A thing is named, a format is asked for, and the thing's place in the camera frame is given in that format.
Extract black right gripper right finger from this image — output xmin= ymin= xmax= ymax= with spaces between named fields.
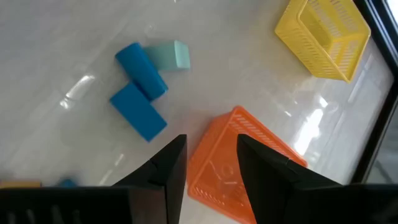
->
xmin=237 ymin=134 xmax=343 ymax=224

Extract dark blue cube block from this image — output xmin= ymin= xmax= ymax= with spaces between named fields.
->
xmin=57 ymin=177 xmax=78 ymax=188

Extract blue rectangular block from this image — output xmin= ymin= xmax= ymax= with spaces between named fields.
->
xmin=109 ymin=82 xmax=168 ymax=143

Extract teal prism block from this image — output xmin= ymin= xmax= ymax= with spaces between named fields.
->
xmin=143 ymin=39 xmax=191 ymax=72

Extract yellow plastic basket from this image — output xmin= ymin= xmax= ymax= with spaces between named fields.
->
xmin=274 ymin=0 xmax=372 ymax=84

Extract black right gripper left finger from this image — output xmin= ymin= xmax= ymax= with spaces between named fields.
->
xmin=112 ymin=134 xmax=188 ymax=224

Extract orange plastic basket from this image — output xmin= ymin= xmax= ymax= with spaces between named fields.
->
xmin=186 ymin=105 xmax=308 ymax=224

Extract blue cylinder block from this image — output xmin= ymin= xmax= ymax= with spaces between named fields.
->
xmin=114 ymin=42 xmax=169 ymax=102

